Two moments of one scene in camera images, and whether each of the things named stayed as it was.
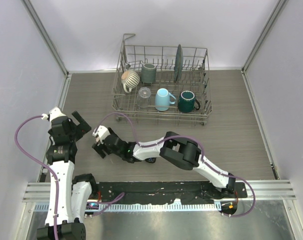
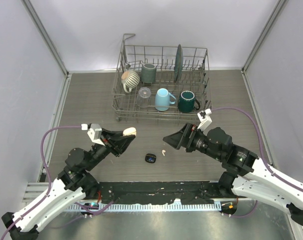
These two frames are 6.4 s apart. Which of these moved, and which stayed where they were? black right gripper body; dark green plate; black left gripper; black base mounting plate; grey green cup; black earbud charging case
Moved: black right gripper body; black left gripper
Stayed: black base mounting plate; dark green plate; grey green cup; black earbud charging case
